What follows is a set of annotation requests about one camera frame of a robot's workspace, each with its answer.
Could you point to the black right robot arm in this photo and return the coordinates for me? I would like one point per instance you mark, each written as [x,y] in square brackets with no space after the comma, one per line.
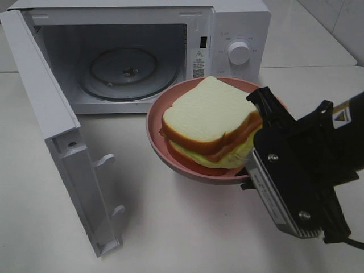
[295,165]

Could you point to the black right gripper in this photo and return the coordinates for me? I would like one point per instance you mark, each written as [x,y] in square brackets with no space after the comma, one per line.
[326,143]

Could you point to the white microwave door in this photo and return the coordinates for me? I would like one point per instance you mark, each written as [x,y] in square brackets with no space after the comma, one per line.
[61,132]

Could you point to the upper white power knob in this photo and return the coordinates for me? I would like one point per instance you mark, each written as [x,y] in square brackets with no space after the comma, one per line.
[238,52]

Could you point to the white microwave oven body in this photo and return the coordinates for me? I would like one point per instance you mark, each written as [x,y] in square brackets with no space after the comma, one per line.
[195,33]

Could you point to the glass microwave turntable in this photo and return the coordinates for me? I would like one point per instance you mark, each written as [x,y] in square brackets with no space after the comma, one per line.
[128,74]

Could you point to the pink round plate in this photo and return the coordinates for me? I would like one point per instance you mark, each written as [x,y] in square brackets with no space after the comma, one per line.
[159,144]

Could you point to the white bread sandwich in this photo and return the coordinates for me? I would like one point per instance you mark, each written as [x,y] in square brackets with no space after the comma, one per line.
[210,128]

